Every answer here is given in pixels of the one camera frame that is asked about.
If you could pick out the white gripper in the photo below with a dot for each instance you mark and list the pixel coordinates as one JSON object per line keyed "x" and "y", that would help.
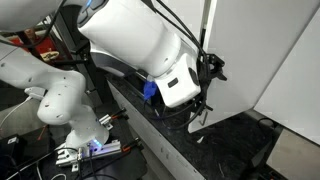
{"x": 181, "y": 83}

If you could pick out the white cabinet door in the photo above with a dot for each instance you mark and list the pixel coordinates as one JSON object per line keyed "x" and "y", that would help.
{"x": 189, "y": 11}
{"x": 253, "y": 38}

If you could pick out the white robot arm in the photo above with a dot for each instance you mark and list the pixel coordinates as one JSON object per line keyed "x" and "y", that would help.
{"x": 124, "y": 36}

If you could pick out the closed white cabinet door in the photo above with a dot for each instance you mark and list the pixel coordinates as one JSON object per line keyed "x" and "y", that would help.
{"x": 189, "y": 11}

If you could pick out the right white cabinet panel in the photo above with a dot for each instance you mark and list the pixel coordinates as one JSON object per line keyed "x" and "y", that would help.
{"x": 293, "y": 96}

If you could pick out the blue tape piece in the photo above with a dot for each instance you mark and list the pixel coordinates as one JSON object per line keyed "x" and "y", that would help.
{"x": 150, "y": 88}

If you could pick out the beige board on counter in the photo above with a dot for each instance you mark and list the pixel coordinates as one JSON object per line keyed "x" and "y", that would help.
{"x": 295, "y": 158}

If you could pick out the person in red shirt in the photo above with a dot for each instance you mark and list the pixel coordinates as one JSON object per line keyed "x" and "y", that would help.
{"x": 46, "y": 48}

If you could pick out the silver door handle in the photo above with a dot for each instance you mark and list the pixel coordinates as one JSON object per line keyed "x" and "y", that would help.
{"x": 204, "y": 118}

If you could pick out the aluminium robot base mount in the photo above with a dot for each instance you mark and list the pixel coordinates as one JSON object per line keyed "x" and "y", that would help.
{"x": 90, "y": 151}

